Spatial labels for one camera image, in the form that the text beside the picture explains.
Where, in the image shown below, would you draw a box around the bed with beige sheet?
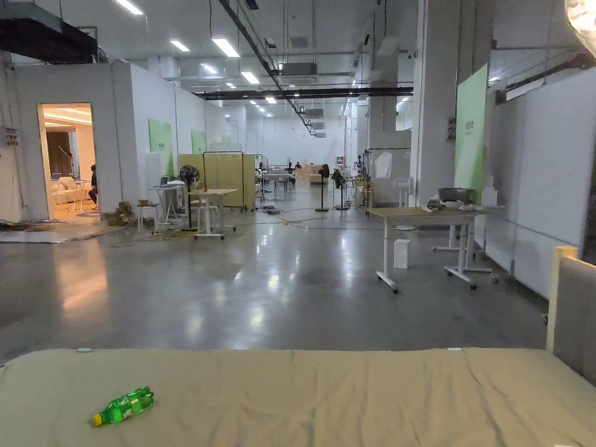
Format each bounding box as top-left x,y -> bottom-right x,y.
0,346 -> 596,447

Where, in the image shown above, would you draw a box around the grey padded headboard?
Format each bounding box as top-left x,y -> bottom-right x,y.
545,246 -> 596,385

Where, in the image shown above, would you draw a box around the black standing fan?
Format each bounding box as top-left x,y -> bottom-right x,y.
179,165 -> 201,231
315,165 -> 350,213

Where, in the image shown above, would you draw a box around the small wooden table white legs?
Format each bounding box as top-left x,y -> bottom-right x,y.
187,188 -> 240,240

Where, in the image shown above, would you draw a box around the wooden table with white legs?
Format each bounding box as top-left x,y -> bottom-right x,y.
366,187 -> 507,295

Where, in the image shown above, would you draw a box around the white standing fan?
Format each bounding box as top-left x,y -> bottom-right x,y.
392,176 -> 416,230

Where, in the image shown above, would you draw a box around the white stool with carton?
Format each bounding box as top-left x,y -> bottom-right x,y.
136,199 -> 161,232

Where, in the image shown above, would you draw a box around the green plastic bottle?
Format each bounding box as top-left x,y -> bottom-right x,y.
87,385 -> 155,428

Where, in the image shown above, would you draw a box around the beige folding screen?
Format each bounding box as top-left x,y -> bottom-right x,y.
179,151 -> 256,212

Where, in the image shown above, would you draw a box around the white table with laptop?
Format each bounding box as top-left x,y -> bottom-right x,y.
148,175 -> 189,233

